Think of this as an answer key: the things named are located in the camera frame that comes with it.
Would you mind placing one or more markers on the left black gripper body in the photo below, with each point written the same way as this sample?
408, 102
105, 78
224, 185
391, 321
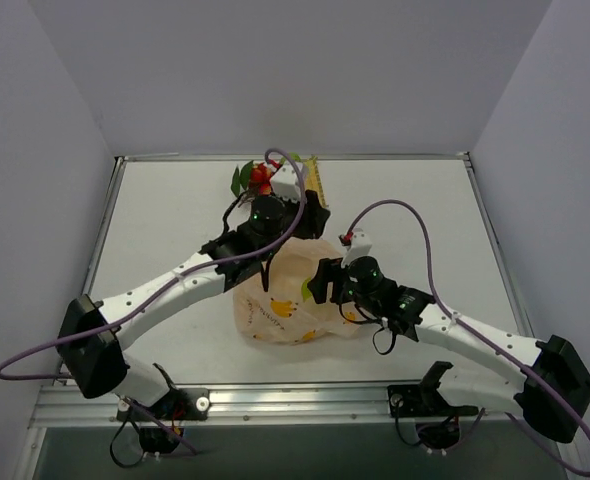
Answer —
313, 216

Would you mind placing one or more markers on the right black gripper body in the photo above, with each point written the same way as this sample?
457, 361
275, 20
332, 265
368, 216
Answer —
325, 280

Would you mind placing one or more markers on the fake strawberry bunch with leaves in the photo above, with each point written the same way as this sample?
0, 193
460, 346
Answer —
252, 180

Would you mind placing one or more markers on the green fake pear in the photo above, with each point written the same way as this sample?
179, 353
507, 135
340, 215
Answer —
305, 291

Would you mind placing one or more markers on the translucent banana print plastic bag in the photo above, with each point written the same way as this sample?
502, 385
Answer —
277, 314

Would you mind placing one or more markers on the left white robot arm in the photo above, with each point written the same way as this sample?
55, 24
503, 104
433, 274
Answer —
95, 336

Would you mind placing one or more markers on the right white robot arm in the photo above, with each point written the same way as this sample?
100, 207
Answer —
544, 382

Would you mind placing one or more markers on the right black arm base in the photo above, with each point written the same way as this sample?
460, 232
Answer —
448, 426

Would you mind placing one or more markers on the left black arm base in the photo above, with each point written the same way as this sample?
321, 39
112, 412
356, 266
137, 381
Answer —
158, 428

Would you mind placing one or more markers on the yellow woven mat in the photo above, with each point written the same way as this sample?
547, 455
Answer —
313, 179

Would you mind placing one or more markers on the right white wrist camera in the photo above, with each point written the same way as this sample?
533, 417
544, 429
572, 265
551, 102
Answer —
357, 244

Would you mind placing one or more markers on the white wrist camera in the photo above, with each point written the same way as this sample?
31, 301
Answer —
288, 184
357, 244

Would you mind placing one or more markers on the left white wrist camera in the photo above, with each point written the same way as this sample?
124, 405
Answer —
288, 184

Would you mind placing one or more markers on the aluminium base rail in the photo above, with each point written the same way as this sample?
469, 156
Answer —
63, 406

